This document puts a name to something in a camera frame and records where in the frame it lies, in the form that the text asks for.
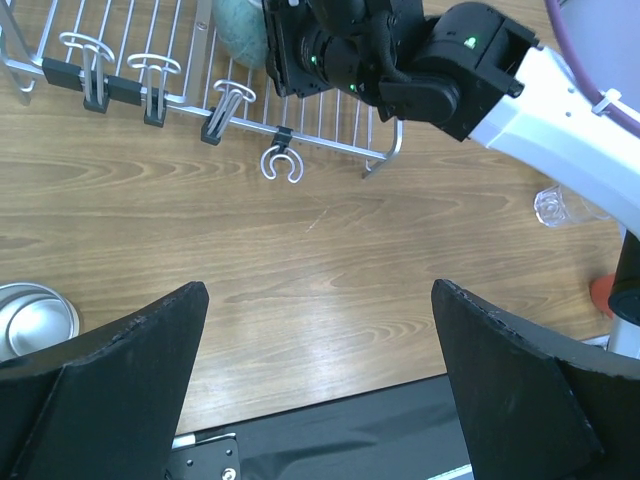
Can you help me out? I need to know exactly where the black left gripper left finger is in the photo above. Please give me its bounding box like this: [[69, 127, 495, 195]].
[[1, 281, 209, 479]]

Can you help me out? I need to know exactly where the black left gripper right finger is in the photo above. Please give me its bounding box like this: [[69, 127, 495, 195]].
[[431, 279, 639, 479]]

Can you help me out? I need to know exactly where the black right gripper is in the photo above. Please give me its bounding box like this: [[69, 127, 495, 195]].
[[262, 1, 383, 98]]

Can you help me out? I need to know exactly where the large teal glazed mug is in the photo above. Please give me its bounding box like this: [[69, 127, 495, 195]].
[[212, 0, 268, 70]]

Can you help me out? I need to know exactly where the orange mug white inside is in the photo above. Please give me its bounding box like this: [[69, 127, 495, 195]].
[[589, 274, 615, 319]]

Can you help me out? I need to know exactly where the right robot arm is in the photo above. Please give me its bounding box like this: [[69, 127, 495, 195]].
[[262, 1, 639, 358]]

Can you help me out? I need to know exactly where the beige brown steel tumbler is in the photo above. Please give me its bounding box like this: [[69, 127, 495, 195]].
[[1, 282, 81, 362]]

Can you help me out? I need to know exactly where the clear faceted glass cup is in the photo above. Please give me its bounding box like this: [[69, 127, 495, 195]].
[[533, 184, 611, 228]]

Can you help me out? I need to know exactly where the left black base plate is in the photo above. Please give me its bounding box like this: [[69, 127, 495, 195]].
[[164, 433, 241, 480]]

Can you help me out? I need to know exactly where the silver wire dish rack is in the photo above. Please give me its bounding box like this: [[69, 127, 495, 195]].
[[1, 1, 403, 183]]

